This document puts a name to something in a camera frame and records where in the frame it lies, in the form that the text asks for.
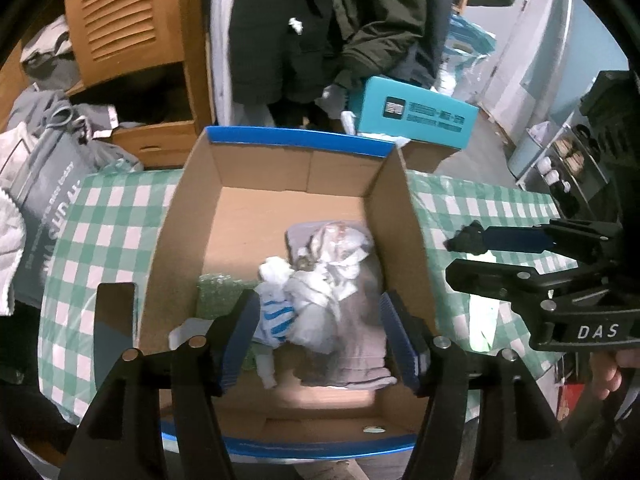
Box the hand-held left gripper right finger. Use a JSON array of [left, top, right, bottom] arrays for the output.
[[378, 289, 571, 480]]

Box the person's right hand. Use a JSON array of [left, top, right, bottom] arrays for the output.
[[590, 347, 640, 401]]

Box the green checked plastic tablecloth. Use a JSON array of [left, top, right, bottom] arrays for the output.
[[37, 167, 566, 426]]

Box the blue cardboard box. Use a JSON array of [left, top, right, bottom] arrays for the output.
[[137, 126, 441, 461]]

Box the wooden louvred wardrobe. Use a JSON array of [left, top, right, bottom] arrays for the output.
[[20, 0, 216, 171]]

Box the small white cloth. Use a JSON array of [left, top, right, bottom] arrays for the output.
[[257, 256, 293, 286]]

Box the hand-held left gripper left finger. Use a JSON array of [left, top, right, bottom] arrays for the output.
[[60, 287, 261, 480]]

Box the white door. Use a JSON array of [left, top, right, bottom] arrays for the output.
[[480, 0, 571, 126]]

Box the grey printed tote bag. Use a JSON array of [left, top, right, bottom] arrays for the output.
[[0, 125, 146, 311]]

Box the light grey cloth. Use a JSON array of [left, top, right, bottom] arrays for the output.
[[285, 270, 358, 356]]

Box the teal cardboard box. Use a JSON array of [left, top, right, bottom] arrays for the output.
[[347, 76, 481, 151]]

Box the dark navy hanging coat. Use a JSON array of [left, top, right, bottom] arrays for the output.
[[410, 0, 453, 91]]

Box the grey hoodie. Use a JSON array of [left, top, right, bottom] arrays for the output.
[[7, 90, 146, 171]]

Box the metal shoe rack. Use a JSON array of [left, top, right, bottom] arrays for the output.
[[515, 100, 621, 221]]

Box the person in dark jacket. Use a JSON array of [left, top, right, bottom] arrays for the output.
[[300, 0, 451, 91]]

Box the grey clothes pile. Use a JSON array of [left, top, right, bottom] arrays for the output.
[[20, 15, 83, 93]]

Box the white fluffy towel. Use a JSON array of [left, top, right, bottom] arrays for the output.
[[0, 190, 26, 316]]

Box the black hanging coat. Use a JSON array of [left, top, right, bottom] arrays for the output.
[[227, 0, 346, 106]]

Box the green bubble wrap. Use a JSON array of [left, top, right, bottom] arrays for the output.
[[196, 272, 256, 321]]

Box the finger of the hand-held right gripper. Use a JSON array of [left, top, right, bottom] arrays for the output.
[[480, 219, 626, 261], [445, 258, 626, 313]]

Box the black cloth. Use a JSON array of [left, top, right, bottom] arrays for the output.
[[445, 225, 486, 253]]

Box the clear blue printed plastic bag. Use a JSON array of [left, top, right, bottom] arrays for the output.
[[435, 12, 498, 106]]

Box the brown cardboard box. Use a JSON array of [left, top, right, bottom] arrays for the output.
[[397, 137, 463, 176]]

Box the red box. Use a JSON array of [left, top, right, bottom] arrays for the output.
[[557, 385, 596, 421]]

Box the white hanging garment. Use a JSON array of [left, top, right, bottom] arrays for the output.
[[207, 0, 276, 128]]

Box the blue striped white sock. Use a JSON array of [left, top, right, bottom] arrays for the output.
[[248, 282, 296, 391]]

